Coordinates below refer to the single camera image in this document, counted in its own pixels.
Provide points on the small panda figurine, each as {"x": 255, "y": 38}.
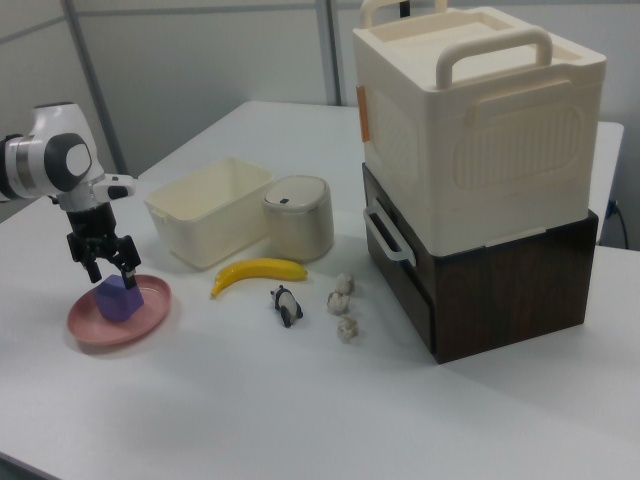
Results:
{"x": 287, "y": 302}

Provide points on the open cream plastic bin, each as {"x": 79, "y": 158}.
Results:
{"x": 200, "y": 235}

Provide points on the pink plate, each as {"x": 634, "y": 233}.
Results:
{"x": 150, "y": 305}

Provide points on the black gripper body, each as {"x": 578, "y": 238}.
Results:
{"x": 92, "y": 225}

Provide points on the white crumpled ball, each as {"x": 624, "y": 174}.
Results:
{"x": 348, "y": 330}
{"x": 337, "y": 303}
{"x": 345, "y": 283}

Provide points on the yellow toy banana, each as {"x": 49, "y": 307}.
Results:
{"x": 265, "y": 270}

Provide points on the dark brown drawer box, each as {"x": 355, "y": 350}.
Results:
{"x": 500, "y": 305}

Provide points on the black camera stand pole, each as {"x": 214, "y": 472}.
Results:
{"x": 405, "y": 7}

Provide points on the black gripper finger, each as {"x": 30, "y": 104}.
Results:
{"x": 127, "y": 260}
{"x": 90, "y": 260}

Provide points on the small cream trash can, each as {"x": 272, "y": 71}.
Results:
{"x": 300, "y": 225}

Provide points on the purple cube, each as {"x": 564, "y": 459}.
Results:
{"x": 117, "y": 302}

